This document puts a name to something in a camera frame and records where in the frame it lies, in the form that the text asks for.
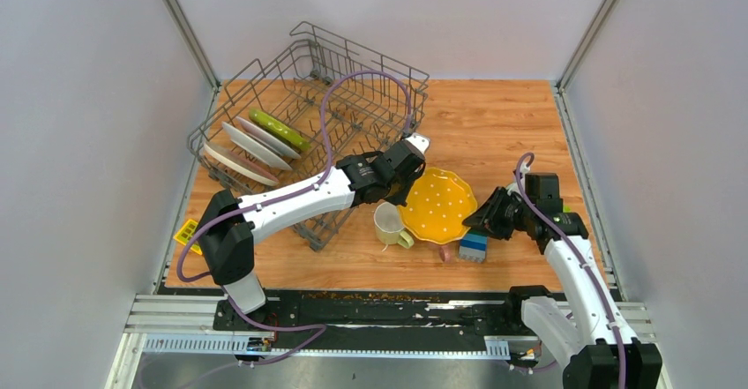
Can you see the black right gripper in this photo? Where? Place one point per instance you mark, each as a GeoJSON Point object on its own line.
{"type": "Point", "coordinates": [484, 219]}

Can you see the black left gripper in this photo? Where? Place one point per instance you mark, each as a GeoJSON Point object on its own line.
{"type": "Point", "coordinates": [401, 200]}

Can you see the cream and pink plate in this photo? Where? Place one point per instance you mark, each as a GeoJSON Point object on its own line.
{"type": "Point", "coordinates": [240, 164]}

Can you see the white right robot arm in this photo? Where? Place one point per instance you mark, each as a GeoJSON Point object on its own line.
{"type": "Point", "coordinates": [594, 345]}

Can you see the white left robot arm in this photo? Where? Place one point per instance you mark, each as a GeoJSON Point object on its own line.
{"type": "Point", "coordinates": [231, 227]}

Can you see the red and teal floral plate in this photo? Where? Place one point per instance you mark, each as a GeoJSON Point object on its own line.
{"type": "Point", "coordinates": [254, 147]}

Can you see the yellow polka dot plate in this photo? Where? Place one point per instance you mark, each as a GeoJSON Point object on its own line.
{"type": "Point", "coordinates": [437, 204]}

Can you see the green blue grey block stack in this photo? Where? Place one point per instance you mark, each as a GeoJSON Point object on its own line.
{"type": "Point", "coordinates": [473, 246]}

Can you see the yellow red blue toy block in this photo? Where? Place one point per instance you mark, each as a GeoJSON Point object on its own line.
{"type": "Point", "coordinates": [185, 233]}

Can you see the yellow mug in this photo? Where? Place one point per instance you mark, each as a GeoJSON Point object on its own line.
{"type": "Point", "coordinates": [389, 227]}

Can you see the green scalloped plate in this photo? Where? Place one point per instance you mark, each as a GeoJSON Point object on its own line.
{"type": "Point", "coordinates": [285, 133]}

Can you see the pink mug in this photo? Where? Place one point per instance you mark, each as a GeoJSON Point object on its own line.
{"type": "Point", "coordinates": [445, 253]}

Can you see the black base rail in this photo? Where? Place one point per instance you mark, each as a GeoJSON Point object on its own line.
{"type": "Point", "coordinates": [343, 324]}

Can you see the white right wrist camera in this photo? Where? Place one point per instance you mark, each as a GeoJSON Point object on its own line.
{"type": "Point", "coordinates": [518, 183]}

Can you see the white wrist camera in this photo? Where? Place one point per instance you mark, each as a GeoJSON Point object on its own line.
{"type": "Point", "coordinates": [518, 183]}
{"type": "Point", "coordinates": [419, 141]}

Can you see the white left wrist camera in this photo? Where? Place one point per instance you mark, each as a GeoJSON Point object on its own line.
{"type": "Point", "coordinates": [419, 141]}

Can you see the grey wire dish rack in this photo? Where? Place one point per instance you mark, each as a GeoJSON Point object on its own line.
{"type": "Point", "coordinates": [321, 84]}

